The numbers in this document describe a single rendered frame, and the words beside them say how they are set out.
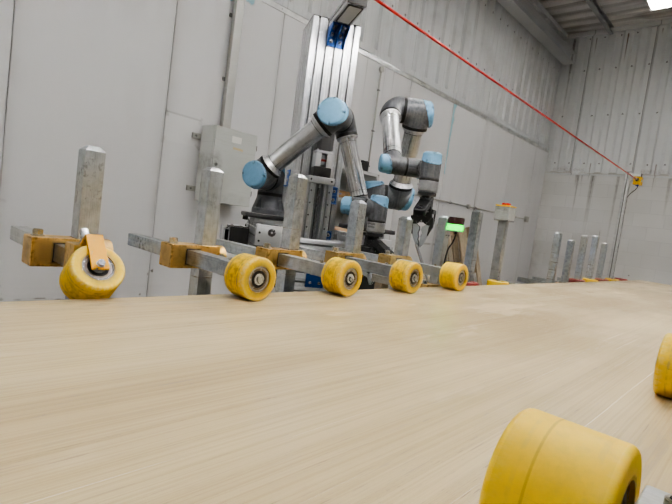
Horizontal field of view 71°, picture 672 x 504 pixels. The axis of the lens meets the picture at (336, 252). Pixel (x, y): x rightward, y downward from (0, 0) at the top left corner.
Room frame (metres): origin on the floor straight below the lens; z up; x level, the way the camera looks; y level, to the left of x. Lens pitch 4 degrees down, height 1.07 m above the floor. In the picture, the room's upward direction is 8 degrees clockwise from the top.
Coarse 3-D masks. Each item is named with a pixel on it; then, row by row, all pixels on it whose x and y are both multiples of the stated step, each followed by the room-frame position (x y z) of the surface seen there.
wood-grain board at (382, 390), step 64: (0, 320) 0.54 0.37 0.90; (64, 320) 0.57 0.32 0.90; (128, 320) 0.61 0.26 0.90; (192, 320) 0.65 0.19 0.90; (256, 320) 0.70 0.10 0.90; (320, 320) 0.76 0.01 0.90; (384, 320) 0.83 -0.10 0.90; (448, 320) 0.91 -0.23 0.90; (512, 320) 1.01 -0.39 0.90; (576, 320) 1.13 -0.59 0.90; (640, 320) 1.28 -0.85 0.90; (0, 384) 0.37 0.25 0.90; (64, 384) 0.39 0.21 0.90; (128, 384) 0.41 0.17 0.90; (192, 384) 0.42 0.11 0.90; (256, 384) 0.45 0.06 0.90; (320, 384) 0.47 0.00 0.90; (384, 384) 0.49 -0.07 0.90; (448, 384) 0.52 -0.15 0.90; (512, 384) 0.55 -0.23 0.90; (576, 384) 0.59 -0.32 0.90; (640, 384) 0.63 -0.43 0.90; (0, 448) 0.28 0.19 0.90; (64, 448) 0.29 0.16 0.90; (128, 448) 0.30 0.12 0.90; (192, 448) 0.31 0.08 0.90; (256, 448) 0.32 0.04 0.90; (320, 448) 0.34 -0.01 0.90; (384, 448) 0.35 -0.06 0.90; (448, 448) 0.36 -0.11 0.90; (640, 448) 0.42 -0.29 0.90
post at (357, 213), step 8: (360, 200) 1.40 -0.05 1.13; (352, 208) 1.41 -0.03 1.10; (360, 208) 1.40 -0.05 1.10; (352, 216) 1.40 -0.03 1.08; (360, 216) 1.40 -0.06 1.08; (352, 224) 1.40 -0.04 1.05; (360, 224) 1.40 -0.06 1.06; (352, 232) 1.40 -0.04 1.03; (360, 232) 1.41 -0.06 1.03; (352, 240) 1.40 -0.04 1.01; (360, 240) 1.41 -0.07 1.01; (352, 248) 1.39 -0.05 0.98; (360, 248) 1.41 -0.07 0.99
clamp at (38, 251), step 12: (24, 240) 0.81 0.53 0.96; (36, 240) 0.79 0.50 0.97; (48, 240) 0.80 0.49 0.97; (60, 240) 0.81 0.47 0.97; (72, 240) 0.83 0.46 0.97; (108, 240) 0.89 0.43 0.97; (24, 252) 0.80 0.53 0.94; (36, 252) 0.79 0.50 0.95; (48, 252) 0.80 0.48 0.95; (36, 264) 0.79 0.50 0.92; (48, 264) 0.80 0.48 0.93; (60, 264) 0.82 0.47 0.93
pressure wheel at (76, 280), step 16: (80, 256) 0.70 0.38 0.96; (112, 256) 0.73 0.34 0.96; (64, 272) 0.69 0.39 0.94; (80, 272) 0.68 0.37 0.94; (96, 272) 0.70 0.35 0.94; (112, 272) 0.72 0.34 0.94; (64, 288) 0.70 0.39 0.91; (80, 288) 0.68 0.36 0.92; (96, 288) 0.69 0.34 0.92; (112, 288) 0.71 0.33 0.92
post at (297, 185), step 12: (300, 180) 1.21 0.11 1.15; (288, 192) 1.23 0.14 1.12; (300, 192) 1.22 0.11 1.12; (288, 204) 1.22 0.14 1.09; (300, 204) 1.22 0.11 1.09; (288, 216) 1.22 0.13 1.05; (300, 216) 1.23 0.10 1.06; (288, 228) 1.21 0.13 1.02; (300, 228) 1.23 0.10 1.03; (288, 240) 1.21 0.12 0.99; (288, 276) 1.21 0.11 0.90; (276, 288) 1.23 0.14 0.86; (288, 288) 1.22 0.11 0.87
